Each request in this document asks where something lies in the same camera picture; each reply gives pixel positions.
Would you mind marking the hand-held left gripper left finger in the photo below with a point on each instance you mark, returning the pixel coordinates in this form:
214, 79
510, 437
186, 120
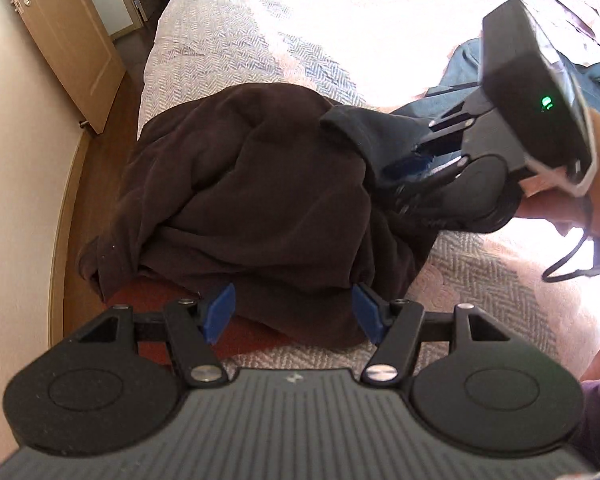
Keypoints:
220, 312

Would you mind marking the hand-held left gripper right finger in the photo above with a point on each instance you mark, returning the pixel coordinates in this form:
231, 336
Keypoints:
369, 312

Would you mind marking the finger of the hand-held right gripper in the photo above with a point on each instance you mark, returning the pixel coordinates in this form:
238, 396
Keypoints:
449, 120
424, 195

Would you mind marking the blue-grey sweatshirt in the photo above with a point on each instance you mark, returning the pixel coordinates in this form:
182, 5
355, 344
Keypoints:
462, 65

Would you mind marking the dark brown garment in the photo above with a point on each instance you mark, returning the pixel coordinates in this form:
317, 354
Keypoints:
255, 185

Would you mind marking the red garment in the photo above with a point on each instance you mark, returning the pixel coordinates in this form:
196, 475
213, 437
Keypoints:
150, 295

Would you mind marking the bed with pink-blue cover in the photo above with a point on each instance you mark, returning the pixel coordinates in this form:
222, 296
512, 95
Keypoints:
280, 20

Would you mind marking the wooden door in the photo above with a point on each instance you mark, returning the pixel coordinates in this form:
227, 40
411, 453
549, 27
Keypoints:
65, 45

